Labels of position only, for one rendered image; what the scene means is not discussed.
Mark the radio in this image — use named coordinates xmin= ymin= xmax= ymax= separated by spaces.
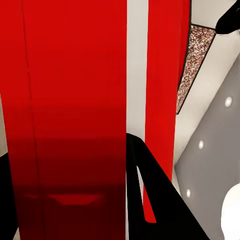
xmin=0 ymin=0 xmax=192 ymax=240

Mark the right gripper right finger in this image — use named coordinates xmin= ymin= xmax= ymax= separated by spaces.
xmin=126 ymin=133 xmax=210 ymax=240

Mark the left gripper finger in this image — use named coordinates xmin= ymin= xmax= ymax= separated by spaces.
xmin=214 ymin=0 xmax=240 ymax=33
xmin=216 ymin=18 xmax=240 ymax=35

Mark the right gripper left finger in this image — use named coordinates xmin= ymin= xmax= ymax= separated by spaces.
xmin=0 ymin=153 xmax=19 ymax=240

